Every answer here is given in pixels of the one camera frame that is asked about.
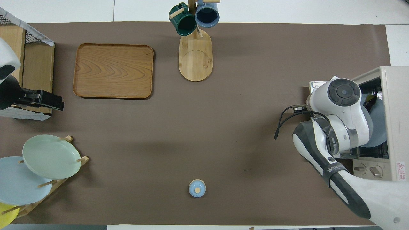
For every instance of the light blue round plate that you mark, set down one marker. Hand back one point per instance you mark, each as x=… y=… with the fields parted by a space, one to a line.
x=380 y=127

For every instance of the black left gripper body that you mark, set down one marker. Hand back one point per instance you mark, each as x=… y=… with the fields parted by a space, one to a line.
x=11 y=94

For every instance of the dark green mug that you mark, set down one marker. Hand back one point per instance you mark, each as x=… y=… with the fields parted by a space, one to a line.
x=184 y=24

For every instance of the blue mug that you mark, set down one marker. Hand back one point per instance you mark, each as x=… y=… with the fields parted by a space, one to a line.
x=207 y=16

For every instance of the pale green racked plate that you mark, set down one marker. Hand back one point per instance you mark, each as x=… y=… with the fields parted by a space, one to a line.
x=51 y=156

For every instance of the wooden mug tree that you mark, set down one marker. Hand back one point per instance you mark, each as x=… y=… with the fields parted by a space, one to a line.
x=195 y=60

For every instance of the yellow racked plate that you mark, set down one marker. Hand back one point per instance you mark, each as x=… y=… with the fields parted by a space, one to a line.
x=6 y=215

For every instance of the white toaster oven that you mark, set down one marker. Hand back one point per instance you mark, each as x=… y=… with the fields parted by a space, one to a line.
x=396 y=121

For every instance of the light blue racked plate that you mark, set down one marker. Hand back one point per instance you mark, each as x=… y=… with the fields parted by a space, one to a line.
x=19 y=185

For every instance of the wooden serving tray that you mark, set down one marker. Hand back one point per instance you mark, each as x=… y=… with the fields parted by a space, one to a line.
x=113 y=70

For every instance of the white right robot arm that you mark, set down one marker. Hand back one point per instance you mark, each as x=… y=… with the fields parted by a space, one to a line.
x=345 y=108

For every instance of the wooden plate rack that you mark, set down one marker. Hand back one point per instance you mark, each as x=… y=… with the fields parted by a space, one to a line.
x=62 y=180

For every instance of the grid patterned fabric liner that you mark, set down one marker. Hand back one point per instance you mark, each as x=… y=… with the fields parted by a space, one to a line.
x=44 y=41

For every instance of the brown table mat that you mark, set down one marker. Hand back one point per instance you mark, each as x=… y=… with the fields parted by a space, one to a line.
x=223 y=127

